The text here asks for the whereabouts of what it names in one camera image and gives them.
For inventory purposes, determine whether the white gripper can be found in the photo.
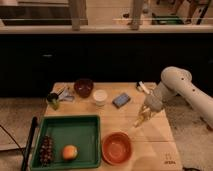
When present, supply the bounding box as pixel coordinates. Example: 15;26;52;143
138;94;163;120

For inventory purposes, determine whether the yellow banana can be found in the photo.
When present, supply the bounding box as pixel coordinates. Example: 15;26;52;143
134;115;150;128

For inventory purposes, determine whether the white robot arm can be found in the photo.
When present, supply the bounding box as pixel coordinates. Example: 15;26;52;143
135;66;213;129

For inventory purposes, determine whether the red orange bowl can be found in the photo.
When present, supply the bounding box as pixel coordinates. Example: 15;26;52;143
101;132;133;166

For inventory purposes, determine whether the dark maroon bowl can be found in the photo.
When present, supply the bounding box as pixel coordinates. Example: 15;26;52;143
74;78;94;98

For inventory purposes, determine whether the blue sponge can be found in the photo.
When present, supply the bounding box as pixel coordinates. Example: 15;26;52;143
112;93;131;108

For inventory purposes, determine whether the white cup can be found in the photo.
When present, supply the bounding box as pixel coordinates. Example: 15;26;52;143
93;89;108;106

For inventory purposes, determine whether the green plastic tray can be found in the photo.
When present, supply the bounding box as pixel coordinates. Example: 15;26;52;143
30;115;101;171

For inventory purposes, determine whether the red yellow apple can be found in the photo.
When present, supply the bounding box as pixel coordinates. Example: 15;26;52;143
62;145;78;160

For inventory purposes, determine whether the dark grape bunch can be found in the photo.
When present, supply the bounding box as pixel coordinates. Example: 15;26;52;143
39;136;53;166

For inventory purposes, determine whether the black pole stand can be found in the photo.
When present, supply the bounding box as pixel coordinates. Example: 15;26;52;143
21;117;38;171

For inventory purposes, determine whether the black cable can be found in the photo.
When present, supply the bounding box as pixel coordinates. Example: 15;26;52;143
0;124;25;158

